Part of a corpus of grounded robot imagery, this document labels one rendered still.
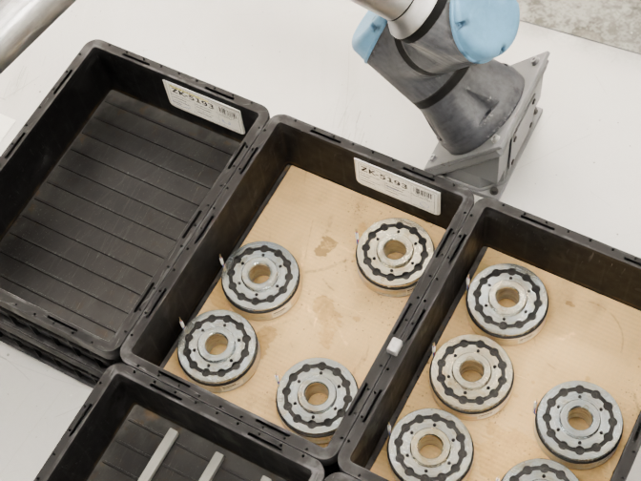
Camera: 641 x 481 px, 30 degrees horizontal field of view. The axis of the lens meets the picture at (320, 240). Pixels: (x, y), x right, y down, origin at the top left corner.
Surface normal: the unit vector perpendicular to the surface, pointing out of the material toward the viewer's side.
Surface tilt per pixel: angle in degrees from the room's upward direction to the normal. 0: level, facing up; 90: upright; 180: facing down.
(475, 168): 90
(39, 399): 0
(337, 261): 0
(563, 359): 0
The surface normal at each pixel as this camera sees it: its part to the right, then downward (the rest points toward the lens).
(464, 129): -0.41, 0.47
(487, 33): 0.58, -0.03
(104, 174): -0.08, -0.48
